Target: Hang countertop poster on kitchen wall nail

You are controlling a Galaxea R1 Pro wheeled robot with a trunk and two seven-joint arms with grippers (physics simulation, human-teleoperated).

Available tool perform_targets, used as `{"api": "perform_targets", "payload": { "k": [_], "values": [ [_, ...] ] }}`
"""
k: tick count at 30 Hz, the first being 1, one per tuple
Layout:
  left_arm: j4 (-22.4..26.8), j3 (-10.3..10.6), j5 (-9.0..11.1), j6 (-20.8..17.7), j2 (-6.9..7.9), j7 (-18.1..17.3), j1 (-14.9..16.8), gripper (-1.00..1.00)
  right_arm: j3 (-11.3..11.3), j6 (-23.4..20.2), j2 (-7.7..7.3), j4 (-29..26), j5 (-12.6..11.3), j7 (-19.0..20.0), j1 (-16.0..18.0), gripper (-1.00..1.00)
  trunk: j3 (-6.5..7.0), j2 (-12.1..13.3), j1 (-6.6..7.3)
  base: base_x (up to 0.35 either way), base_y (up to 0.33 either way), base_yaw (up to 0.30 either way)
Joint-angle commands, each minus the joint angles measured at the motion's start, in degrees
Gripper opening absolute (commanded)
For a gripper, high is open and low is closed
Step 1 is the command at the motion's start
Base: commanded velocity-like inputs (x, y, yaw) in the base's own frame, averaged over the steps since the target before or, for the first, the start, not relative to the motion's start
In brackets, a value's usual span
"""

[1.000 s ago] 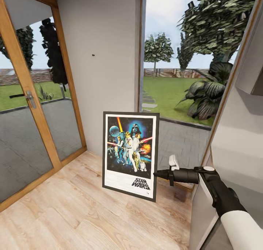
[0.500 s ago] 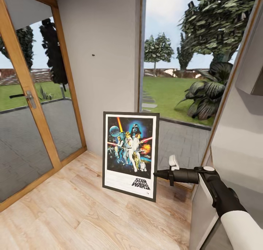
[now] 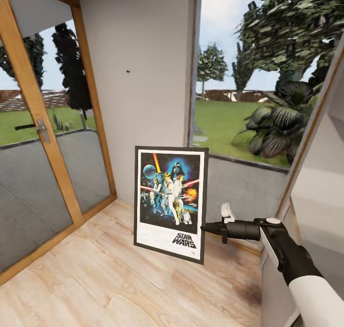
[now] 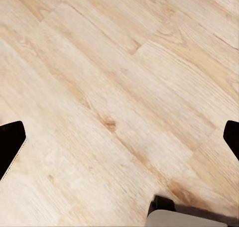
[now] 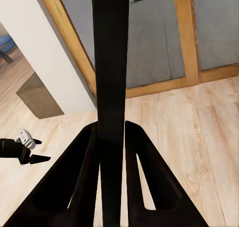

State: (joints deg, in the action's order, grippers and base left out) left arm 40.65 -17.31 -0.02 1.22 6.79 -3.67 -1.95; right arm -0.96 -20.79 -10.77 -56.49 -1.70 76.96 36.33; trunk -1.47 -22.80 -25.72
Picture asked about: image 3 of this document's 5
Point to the fixed window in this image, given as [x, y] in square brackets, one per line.
[260, 73]

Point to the door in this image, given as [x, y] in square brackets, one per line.
[55, 169]

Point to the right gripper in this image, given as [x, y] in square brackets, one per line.
[236, 230]

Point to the poster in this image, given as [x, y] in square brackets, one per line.
[170, 193]

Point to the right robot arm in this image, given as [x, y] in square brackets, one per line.
[318, 304]

